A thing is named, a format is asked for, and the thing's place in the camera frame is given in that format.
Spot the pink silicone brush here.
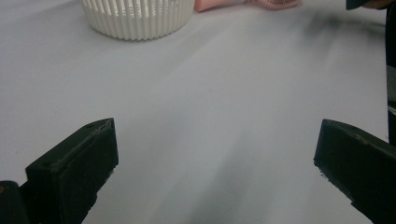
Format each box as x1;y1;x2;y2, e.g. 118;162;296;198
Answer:
194;0;303;13

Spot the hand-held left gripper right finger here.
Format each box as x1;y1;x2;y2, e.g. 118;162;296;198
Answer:
313;119;396;224

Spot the white ribbed plastic basket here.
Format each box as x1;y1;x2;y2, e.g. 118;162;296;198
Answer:
81;0;196;42

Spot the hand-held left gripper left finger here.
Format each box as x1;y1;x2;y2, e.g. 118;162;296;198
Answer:
25;118;120;224

